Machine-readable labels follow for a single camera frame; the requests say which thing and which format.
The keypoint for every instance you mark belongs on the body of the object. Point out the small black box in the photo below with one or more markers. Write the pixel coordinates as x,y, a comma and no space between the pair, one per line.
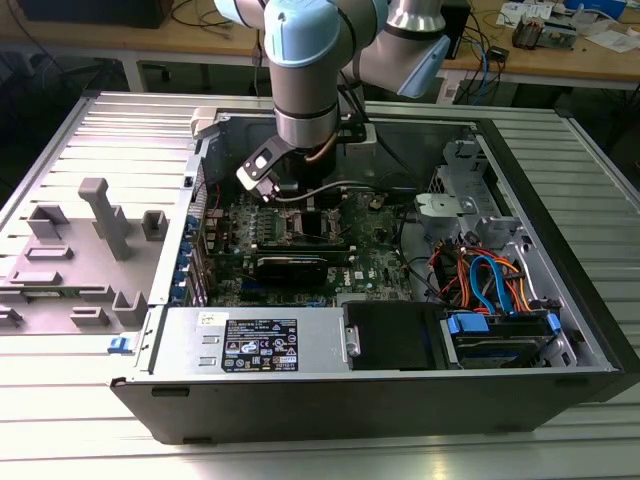
498,53

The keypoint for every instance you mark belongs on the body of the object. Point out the wooden desk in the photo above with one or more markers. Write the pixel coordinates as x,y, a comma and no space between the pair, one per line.
550,65

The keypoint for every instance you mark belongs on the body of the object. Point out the silver power supply unit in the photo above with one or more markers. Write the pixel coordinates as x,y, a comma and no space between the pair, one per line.
320,350

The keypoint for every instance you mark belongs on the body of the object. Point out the black RAM slot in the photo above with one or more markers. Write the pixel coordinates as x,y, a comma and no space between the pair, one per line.
270,245
340,256
270,251

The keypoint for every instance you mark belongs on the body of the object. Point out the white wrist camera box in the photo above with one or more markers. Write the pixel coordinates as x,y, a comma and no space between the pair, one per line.
255,182

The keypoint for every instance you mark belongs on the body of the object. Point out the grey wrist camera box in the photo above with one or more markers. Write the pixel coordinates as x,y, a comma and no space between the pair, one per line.
362,145

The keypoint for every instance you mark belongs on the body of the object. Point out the black open PC case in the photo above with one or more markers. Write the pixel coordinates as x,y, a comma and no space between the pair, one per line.
325,410

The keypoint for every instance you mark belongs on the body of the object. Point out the CPU socket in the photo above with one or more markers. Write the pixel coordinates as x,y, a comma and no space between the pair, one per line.
296,224

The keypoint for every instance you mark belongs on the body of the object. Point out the metal finned heat sink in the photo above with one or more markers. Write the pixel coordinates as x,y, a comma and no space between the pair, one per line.
527,32

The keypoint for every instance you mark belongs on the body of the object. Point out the green motherboard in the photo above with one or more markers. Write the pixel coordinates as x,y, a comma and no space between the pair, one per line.
375,240

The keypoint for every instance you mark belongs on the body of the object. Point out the black graphics card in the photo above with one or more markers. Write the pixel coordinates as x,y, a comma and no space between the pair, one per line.
290,272

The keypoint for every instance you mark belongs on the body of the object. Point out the black flat device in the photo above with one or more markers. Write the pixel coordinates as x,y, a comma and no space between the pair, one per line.
100,12

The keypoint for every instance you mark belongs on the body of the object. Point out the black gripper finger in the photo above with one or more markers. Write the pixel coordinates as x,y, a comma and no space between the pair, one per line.
314,222

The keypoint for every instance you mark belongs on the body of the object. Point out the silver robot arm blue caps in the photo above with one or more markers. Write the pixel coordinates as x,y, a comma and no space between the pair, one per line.
305,85

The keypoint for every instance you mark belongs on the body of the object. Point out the silver metal drive cage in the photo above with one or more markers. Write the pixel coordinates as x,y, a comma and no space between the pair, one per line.
500,227

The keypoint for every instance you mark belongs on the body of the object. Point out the grey plastic parts rack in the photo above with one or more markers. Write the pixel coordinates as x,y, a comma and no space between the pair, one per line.
85,270

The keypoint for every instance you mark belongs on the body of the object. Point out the coin cell battery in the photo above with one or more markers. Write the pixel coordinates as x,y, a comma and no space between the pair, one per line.
376,202

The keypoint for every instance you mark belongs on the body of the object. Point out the hard disk blue carrier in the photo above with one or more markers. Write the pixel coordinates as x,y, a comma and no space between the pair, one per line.
500,345

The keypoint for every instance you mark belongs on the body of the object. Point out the white paper sheet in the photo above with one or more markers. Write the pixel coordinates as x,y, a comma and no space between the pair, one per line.
615,41

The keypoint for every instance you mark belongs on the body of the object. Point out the grey electronic device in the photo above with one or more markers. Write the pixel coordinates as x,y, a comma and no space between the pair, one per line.
560,35

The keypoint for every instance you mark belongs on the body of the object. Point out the small blue case latch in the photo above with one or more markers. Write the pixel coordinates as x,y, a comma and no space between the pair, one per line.
120,346

